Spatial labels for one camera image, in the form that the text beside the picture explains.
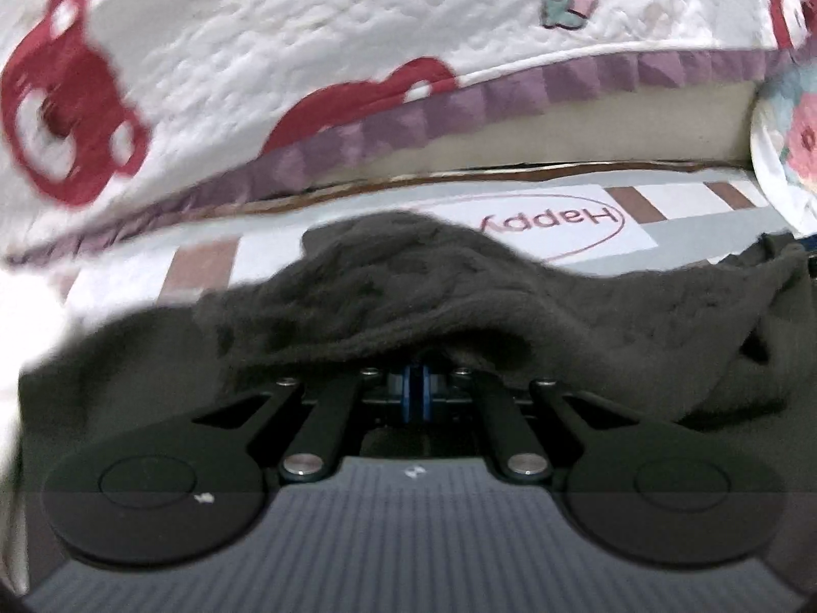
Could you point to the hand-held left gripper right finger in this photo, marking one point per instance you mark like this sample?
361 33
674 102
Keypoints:
421 396

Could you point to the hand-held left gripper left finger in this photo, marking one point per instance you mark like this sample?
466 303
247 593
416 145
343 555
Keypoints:
402 396

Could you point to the dark brown knit sweater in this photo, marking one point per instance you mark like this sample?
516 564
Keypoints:
415 294

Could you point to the checkered bed mat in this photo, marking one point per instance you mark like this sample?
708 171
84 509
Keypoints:
689 223

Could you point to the white bear print quilt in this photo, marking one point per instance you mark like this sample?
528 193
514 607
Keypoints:
255 45

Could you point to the cream white folded garment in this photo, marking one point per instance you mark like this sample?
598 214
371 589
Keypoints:
32 306

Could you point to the floral print cloth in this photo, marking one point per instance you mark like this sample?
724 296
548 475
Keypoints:
798 140

